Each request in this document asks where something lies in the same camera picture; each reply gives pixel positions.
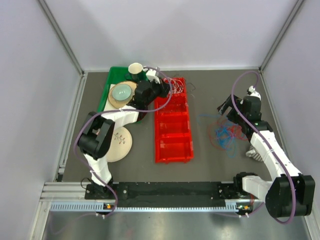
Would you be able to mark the beige floral plate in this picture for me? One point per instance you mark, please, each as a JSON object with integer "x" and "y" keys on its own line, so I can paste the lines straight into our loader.
{"x": 120, "y": 146}

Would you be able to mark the silver finned heat sink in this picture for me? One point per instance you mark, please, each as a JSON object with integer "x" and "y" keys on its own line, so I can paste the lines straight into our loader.
{"x": 253, "y": 153}

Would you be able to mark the white square board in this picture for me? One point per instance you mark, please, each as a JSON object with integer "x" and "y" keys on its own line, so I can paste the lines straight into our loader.
{"x": 124, "y": 116}

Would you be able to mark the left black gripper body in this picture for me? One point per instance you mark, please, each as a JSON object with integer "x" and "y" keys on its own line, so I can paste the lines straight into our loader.
{"x": 156, "y": 90}

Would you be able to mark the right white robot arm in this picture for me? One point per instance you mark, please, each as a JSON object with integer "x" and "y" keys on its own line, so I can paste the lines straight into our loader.
{"x": 289, "y": 192}

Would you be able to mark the grey slotted cable duct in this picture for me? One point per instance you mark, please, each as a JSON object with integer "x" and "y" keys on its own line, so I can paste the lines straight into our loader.
{"x": 226, "y": 207}

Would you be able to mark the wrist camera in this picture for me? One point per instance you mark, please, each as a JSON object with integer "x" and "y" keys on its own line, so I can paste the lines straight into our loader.
{"x": 251, "y": 91}
{"x": 152, "y": 74}

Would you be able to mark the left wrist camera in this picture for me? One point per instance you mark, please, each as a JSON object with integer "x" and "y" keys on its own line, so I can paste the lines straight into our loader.
{"x": 152, "y": 74}

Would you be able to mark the green plastic tray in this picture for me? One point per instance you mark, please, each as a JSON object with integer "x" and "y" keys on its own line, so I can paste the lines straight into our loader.
{"x": 115, "y": 75}

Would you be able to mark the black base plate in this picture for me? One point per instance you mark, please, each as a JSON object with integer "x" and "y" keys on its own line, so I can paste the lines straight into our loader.
{"x": 171, "y": 194}

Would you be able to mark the red compartment bin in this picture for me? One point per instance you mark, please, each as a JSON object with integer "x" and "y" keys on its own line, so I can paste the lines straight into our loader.
{"x": 173, "y": 135}

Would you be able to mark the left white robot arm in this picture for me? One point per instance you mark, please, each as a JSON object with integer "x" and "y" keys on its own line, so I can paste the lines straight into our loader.
{"x": 95, "y": 137}

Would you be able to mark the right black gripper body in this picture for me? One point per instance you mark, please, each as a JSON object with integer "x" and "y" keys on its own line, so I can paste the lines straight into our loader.
{"x": 232, "y": 115}

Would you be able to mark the dark green cup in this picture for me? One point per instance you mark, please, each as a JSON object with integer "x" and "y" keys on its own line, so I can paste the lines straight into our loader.
{"x": 135, "y": 73}

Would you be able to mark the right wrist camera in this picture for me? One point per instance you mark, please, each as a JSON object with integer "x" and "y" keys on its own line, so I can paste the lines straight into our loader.
{"x": 251, "y": 91}

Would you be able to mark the teal bowl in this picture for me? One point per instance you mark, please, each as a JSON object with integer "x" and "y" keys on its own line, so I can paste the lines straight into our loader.
{"x": 121, "y": 92}

